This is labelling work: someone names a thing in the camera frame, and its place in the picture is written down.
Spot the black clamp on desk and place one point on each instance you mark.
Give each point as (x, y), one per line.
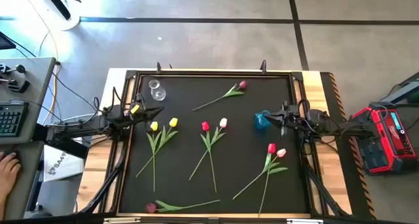
(19, 86)

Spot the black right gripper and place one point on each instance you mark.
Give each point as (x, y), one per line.
(293, 117)

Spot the black support beam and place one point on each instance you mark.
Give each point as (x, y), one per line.
(72, 148)

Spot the black aluminium table frame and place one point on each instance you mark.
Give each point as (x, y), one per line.
(209, 73)

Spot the black panel with hazard stripes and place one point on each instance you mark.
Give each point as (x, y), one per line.
(330, 96)

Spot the white round floor base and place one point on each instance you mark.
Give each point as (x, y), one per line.
(70, 24)

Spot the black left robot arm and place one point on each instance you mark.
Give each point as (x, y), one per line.
(85, 127)

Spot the silver metal bracket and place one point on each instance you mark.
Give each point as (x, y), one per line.
(121, 220)
(304, 221)

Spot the clear glass vase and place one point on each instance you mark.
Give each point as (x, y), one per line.
(158, 93)

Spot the dark grey equipment bar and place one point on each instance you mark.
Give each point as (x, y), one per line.
(406, 88)

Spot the red artificial tulip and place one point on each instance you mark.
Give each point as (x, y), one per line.
(205, 126)
(271, 148)

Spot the blue glass vase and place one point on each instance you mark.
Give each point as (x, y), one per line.
(261, 122)

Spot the grey desk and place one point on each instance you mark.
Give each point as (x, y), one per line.
(36, 76)

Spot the black computer mouse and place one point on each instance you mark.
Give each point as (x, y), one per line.
(15, 154)

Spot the dark flat screen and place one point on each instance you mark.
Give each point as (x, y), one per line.
(6, 42)

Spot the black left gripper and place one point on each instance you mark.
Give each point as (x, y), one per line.
(139, 115)

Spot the black knob lever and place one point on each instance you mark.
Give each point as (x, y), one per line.
(20, 68)

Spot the yellow artificial tulip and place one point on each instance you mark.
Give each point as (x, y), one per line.
(154, 126)
(173, 122)

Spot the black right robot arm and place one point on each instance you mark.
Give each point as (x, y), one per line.
(343, 125)

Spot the black table clamp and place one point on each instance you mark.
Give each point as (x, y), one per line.
(158, 67)
(263, 67)

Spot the black computer keyboard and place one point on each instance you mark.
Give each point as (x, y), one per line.
(11, 119)

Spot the maroon artificial tulip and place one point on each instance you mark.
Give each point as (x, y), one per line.
(151, 207)
(243, 84)

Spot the black table mat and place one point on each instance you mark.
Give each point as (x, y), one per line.
(229, 171)

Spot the red and black tool case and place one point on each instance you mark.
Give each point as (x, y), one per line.
(383, 142)

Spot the black pole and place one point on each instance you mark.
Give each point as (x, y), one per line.
(60, 6)

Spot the pink artificial tulip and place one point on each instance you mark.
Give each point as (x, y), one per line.
(223, 122)
(281, 152)

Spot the person's hand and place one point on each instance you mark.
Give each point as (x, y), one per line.
(8, 175)

